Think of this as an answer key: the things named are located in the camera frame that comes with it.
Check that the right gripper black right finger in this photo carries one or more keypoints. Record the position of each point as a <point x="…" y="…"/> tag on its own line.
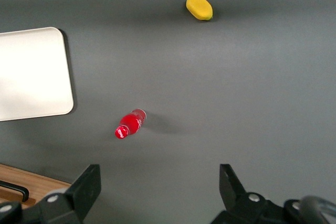
<point x="231" y="195"/>

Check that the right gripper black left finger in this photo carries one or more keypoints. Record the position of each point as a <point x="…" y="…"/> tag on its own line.
<point x="86" y="192"/>

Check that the beige rectangular tray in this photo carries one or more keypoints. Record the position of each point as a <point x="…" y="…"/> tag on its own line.
<point x="34" y="74"/>

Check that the wooden two-drawer cabinet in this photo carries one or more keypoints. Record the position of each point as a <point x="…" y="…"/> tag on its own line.
<point x="47" y="182"/>

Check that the wooden drawer front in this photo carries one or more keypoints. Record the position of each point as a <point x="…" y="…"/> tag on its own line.
<point x="39" y="184"/>

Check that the small red bottle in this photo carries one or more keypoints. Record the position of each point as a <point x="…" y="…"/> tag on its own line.
<point x="130" y="124"/>

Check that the yellow lemon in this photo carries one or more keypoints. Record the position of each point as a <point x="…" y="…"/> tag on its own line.
<point x="199" y="6"/>

